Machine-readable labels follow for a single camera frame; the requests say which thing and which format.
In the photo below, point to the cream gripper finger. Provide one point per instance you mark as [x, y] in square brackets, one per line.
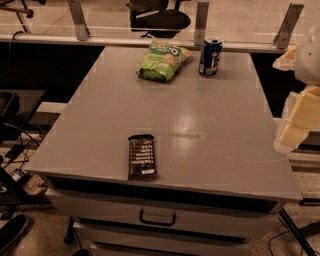
[300, 115]
[286, 62]

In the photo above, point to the black rxbar chocolate bar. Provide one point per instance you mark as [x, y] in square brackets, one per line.
[141, 156]

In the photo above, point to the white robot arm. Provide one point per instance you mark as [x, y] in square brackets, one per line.
[307, 60]

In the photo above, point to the green rice chip bag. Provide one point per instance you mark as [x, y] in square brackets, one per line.
[161, 61]

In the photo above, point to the blue soda can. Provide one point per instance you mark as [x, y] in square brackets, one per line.
[210, 56]

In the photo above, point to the grey drawer cabinet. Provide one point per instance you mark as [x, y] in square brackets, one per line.
[217, 169]

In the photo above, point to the black office chair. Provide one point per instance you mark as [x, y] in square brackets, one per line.
[156, 19]

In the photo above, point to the black shoe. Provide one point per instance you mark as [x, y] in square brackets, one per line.
[13, 230]

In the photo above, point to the right metal railing bracket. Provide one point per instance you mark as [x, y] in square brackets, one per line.
[282, 39]

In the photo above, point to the metal railing bracket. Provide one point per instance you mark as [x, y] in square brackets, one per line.
[282, 39]
[81, 30]
[200, 22]

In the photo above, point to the middle metal railing bracket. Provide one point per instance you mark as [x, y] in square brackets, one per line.
[200, 22]

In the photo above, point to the black drawer handle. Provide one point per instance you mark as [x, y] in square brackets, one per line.
[156, 219]

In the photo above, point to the left metal railing bracket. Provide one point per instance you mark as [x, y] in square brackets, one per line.
[81, 30]

